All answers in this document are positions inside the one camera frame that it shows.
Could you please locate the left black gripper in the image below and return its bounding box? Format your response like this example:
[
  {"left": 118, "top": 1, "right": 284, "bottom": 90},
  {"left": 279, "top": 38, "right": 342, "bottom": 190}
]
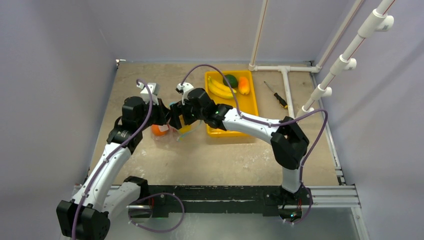
[{"left": 137, "top": 97, "right": 171, "bottom": 131}]

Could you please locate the yellow lemon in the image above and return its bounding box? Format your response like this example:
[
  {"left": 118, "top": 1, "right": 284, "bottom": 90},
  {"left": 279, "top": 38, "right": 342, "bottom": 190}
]
[{"left": 178, "top": 125, "right": 192, "bottom": 135}]

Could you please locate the orange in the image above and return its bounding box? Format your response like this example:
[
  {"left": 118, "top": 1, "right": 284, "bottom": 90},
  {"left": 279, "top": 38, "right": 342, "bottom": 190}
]
[{"left": 150, "top": 124, "right": 170, "bottom": 137}]

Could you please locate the clear zip top bag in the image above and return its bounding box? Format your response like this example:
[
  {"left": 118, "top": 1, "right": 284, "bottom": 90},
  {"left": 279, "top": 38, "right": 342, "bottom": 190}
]
[{"left": 150, "top": 121, "right": 203, "bottom": 142}]

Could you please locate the yellow banana bunch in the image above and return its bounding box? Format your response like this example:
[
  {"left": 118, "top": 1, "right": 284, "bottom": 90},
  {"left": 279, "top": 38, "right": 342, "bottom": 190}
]
[{"left": 206, "top": 77, "right": 237, "bottom": 100}]

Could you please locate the green avocado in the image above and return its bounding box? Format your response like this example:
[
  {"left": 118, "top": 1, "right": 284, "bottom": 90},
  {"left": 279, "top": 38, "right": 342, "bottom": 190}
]
[{"left": 222, "top": 74, "right": 239, "bottom": 89}]

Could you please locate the yellow plastic tray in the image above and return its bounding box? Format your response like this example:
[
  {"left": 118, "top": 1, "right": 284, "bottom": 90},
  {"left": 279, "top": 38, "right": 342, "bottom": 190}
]
[{"left": 204, "top": 70, "right": 259, "bottom": 138}]

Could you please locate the orange mango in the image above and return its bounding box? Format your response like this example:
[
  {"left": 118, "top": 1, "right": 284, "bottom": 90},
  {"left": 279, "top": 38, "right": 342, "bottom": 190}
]
[{"left": 238, "top": 76, "right": 250, "bottom": 95}]

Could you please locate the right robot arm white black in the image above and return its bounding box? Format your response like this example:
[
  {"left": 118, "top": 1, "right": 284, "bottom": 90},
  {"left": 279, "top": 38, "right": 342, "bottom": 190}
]
[{"left": 169, "top": 83, "right": 310, "bottom": 204}]

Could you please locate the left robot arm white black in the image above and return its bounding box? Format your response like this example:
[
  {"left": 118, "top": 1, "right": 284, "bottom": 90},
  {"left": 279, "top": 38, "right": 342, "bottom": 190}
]
[{"left": 56, "top": 96, "right": 170, "bottom": 240}]

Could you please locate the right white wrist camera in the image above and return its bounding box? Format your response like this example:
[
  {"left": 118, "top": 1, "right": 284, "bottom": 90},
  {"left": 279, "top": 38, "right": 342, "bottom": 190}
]
[{"left": 175, "top": 82, "right": 195, "bottom": 101}]

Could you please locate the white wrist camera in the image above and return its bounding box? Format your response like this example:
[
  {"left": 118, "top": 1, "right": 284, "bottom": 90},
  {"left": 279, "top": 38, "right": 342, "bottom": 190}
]
[
  {"left": 136, "top": 79, "right": 160, "bottom": 105},
  {"left": 175, "top": 82, "right": 195, "bottom": 101}
]

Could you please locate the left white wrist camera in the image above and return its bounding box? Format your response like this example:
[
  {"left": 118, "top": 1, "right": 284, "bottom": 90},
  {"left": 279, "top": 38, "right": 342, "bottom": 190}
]
[{"left": 136, "top": 79, "right": 160, "bottom": 105}]

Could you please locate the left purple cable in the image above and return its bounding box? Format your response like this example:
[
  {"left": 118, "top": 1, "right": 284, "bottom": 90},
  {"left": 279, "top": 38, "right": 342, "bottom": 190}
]
[{"left": 71, "top": 78, "right": 185, "bottom": 240}]

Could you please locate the purple cable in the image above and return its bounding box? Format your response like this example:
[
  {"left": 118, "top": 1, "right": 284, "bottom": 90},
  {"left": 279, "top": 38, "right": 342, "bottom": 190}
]
[
  {"left": 180, "top": 64, "right": 329, "bottom": 226},
  {"left": 71, "top": 78, "right": 185, "bottom": 240}
]

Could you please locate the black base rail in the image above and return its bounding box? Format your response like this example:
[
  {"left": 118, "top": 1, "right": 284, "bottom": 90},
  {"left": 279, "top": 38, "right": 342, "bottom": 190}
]
[{"left": 130, "top": 185, "right": 314, "bottom": 221}]

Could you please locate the black handled screwdriver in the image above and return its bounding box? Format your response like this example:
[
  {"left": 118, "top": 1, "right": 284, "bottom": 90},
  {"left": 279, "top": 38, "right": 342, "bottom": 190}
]
[{"left": 264, "top": 81, "right": 288, "bottom": 109}]

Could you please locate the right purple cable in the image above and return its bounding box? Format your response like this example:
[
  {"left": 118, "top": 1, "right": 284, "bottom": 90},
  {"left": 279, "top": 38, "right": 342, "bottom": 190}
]
[{"left": 180, "top": 64, "right": 329, "bottom": 226}]

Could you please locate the aluminium frame rail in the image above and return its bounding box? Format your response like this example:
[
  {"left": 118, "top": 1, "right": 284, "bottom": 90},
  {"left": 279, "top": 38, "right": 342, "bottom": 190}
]
[{"left": 309, "top": 185, "right": 361, "bottom": 208}]

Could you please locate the white pvc pipe frame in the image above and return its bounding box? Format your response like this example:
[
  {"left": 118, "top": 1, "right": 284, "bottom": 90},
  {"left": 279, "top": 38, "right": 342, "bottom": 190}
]
[{"left": 248, "top": 0, "right": 395, "bottom": 118}]

